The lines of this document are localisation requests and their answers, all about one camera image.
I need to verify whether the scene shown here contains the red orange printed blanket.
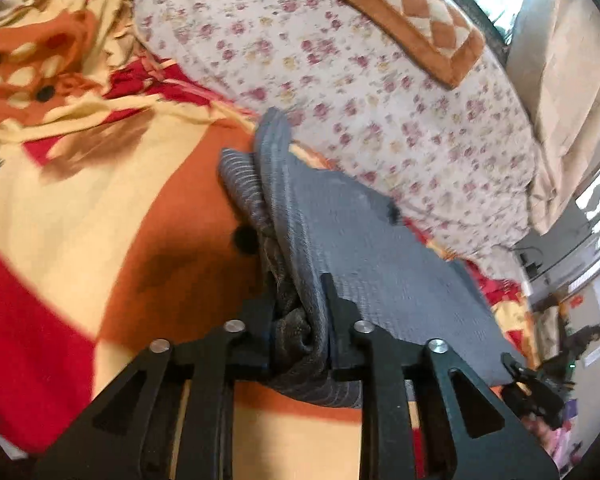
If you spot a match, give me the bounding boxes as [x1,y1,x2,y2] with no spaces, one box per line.
[0,0,546,480]

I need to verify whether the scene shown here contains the window frame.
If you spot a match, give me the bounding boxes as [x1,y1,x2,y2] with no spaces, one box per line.
[415,0,537,48]

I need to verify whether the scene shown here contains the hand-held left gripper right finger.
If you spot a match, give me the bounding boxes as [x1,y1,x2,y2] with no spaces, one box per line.
[320,272,558,480]

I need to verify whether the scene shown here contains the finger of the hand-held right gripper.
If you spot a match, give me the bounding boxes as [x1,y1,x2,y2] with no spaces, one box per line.
[501,352,537,386]

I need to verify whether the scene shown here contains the floral bedsheet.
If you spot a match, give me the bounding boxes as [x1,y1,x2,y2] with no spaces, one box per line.
[87,0,538,266]

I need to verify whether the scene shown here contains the orange checkered cushion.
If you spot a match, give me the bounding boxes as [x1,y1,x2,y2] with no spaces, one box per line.
[312,0,486,90]

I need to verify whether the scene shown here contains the grey striped suit jacket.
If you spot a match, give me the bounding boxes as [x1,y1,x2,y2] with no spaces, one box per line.
[217,106,526,408]

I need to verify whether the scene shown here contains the black charger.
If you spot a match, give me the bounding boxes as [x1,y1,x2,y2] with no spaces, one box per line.
[522,252,546,276]

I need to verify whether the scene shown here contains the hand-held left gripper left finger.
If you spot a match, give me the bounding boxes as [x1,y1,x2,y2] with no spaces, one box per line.
[32,286,277,480]

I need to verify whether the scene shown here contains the beige curtain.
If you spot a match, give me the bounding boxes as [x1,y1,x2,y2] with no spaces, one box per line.
[505,0,600,236]

